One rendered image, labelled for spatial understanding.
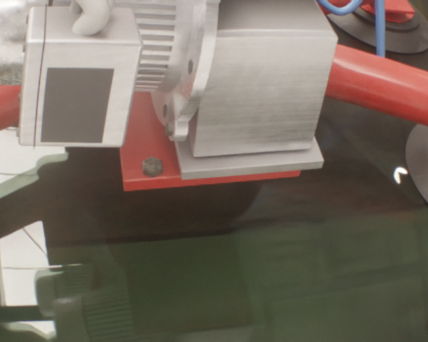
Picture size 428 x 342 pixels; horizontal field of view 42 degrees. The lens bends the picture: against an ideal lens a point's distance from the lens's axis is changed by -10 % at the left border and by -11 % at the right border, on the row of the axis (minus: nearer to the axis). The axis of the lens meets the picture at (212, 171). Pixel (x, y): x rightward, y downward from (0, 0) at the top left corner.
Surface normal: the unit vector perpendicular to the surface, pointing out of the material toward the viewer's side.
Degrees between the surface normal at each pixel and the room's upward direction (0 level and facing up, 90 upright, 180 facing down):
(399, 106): 110
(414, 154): 30
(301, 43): 116
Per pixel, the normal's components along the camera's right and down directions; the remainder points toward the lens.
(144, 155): 0.08, -0.66
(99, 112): 0.24, 0.63
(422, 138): -0.24, -0.76
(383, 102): -0.23, 0.67
